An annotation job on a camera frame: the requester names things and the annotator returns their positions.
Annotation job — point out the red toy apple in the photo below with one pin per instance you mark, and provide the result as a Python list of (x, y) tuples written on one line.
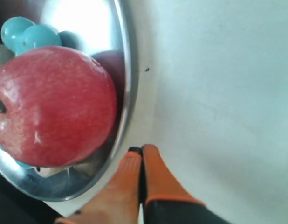
[(57, 106)]

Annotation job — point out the white die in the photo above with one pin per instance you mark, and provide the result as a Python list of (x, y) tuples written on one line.
[(48, 172)]

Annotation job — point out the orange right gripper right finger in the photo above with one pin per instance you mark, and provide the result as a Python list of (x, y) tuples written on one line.
[(167, 202)]

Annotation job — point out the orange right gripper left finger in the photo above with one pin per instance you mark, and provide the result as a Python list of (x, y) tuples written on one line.
[(118, 200)]

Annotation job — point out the round metal plate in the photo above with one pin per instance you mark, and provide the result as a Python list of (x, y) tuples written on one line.
[(103, 34)]

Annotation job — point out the teal toy bone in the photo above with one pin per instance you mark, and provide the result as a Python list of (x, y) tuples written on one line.
[(20, 35)]

